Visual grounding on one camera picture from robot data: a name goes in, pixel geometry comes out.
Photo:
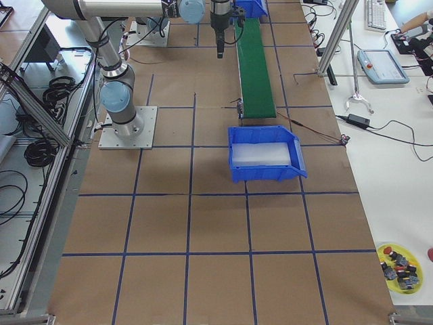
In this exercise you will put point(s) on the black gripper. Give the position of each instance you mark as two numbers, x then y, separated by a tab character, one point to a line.
219	20

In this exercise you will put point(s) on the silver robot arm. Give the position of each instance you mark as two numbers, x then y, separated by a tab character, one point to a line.
117	93

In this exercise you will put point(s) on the yellow plate of buttons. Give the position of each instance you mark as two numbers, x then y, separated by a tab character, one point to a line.
402	271

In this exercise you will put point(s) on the left blue plastic bin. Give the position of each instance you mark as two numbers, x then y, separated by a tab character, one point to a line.
253	8

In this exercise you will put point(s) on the blue plastic bin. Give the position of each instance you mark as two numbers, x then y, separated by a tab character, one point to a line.
266	134
253	8

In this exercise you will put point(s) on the green conveyor belt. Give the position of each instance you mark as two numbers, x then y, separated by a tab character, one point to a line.
257	99

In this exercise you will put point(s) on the white foam pad right bin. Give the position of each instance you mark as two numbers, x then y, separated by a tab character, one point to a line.
276	153

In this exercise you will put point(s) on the right blue plastic bin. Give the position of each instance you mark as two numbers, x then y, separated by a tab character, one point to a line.
266	134

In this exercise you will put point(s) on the white keyboard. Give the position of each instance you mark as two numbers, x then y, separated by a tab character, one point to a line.
375	15

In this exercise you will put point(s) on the black power adapter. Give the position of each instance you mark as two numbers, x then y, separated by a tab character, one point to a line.
358	121

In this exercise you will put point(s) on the teach pendant tablet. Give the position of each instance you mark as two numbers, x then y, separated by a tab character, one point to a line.
381	67

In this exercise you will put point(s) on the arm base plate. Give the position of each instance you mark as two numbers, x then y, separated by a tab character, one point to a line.
138	134
152	33

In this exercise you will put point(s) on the black handle bar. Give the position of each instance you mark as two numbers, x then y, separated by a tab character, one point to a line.
331	75

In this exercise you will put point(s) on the aluminium frame post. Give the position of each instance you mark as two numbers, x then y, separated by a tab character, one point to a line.
336	35

